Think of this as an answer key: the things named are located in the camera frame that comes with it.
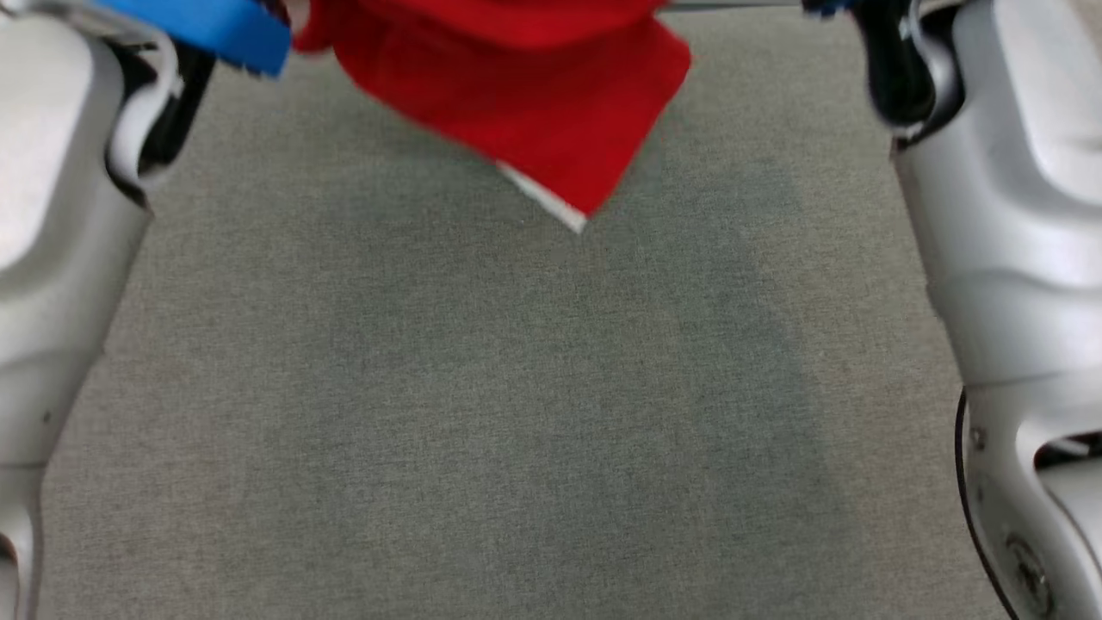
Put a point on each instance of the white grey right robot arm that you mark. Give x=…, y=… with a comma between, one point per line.
x=1016, y=258

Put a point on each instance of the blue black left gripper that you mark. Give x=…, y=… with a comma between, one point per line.
x=215, y=30

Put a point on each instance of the red and white jersey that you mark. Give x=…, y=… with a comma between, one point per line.
x=534, y=103

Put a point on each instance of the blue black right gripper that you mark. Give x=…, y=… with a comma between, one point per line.
x=826, y=7

